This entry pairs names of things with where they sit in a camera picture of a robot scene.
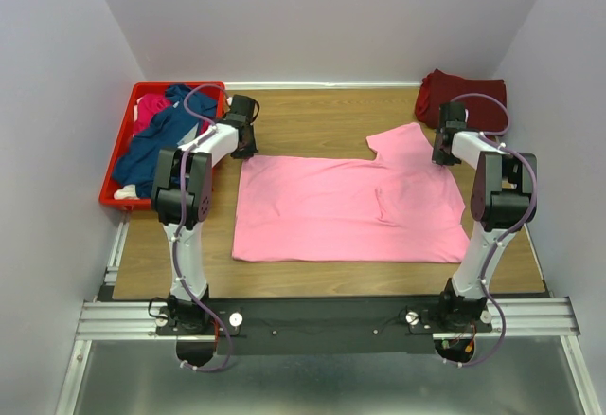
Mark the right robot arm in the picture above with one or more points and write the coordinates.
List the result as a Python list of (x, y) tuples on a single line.
[(503, 200)]

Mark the red plastic bin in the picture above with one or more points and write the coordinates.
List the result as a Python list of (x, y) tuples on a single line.
[(133, 161)]

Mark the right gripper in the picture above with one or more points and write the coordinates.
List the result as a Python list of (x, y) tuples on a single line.
[(436, 159)]

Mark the pink t-shirt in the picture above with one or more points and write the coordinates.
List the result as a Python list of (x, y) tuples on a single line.
[(397, 207)]

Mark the white garment piece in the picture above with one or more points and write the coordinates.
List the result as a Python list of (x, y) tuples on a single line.
[(126, 193)]

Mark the folded dark red t-shirt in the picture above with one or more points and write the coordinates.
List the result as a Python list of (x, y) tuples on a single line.
[(485, 100)]

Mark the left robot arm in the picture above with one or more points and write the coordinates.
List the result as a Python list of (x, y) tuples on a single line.
[(181, 196)]

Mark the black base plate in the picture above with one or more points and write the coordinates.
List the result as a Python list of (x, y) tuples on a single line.
[(289, 326)]

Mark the magenta t-shirt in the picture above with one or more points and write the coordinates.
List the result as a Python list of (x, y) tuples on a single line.
[(163, 118)]

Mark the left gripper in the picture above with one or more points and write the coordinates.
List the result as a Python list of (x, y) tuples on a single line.
[(250, 151)]

